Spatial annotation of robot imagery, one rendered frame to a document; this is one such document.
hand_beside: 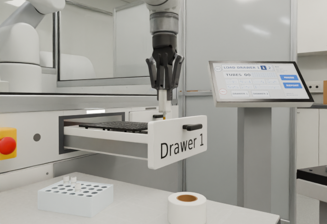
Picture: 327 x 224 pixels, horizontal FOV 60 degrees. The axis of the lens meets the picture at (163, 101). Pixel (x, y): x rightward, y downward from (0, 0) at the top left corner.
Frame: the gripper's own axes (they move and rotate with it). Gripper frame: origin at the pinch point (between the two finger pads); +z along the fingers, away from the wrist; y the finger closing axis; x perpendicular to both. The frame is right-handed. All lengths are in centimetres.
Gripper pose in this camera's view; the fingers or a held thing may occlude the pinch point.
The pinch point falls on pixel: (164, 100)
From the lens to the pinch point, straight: 87.6
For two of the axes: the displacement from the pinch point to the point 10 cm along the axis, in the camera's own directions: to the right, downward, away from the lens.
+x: -5.5, 0.1, -8.4
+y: -8.4, 0.0, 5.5
